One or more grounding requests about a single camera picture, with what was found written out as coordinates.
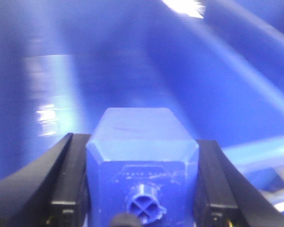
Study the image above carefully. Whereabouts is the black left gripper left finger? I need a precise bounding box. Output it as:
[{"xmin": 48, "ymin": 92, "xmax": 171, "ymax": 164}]
[{"xmin": 0, "ymin": 133, "xmax": 91, "ymax": 227}]

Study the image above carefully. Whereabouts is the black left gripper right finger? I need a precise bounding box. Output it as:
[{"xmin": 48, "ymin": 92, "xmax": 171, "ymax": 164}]
[{"xmin": 194, "ymin": 140, "xmax": 284, "ymax": 227}]

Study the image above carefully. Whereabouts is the blue bottle-shaped plastic part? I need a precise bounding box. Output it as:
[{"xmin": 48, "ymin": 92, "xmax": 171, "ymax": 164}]
[{"xmin": 87, "ymin": 108, "xmax": 199, "ymax": 227}]

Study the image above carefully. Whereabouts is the large blue plastic bin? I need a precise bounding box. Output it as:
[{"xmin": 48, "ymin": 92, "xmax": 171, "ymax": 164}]
[{"xmin": 0, "ymin": 0, "xmax": 284, "ymax": 213}]

